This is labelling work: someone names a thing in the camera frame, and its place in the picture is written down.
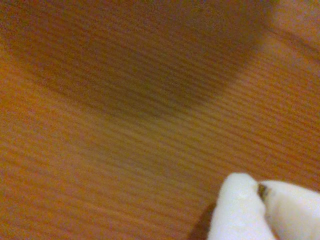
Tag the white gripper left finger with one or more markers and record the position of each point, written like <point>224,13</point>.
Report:
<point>237,212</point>

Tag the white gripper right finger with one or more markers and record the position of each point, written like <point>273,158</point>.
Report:
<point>295,212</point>

